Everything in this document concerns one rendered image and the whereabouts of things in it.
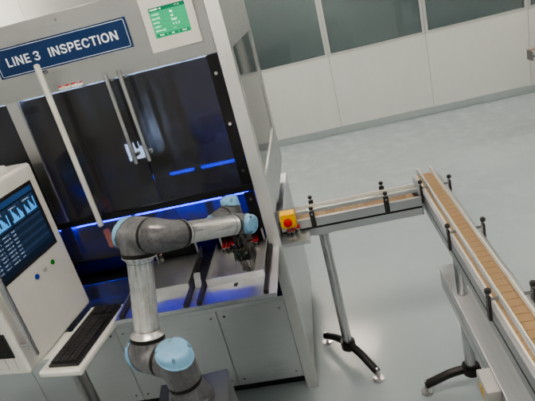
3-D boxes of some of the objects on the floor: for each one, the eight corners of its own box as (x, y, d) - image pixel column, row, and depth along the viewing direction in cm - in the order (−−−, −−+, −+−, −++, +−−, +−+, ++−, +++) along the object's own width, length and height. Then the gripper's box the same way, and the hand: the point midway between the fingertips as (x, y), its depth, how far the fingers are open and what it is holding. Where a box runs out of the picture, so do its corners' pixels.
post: (307, 379, 282) (198, -26, 204) (318, 378, 281) (212, -30, 203) (307, 388, 276) (196, -26, 198) (318, 387, 275) (210, -30, 197)
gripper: (226, 238, 208) (239, 282, 215) (247, 234, 206) (260, 278, 214) (228, 229, 215) (241, 271, 223) (249, 224, 214) (261, 268, 222)
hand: (250, 269), depth 221 cm, fingers closed
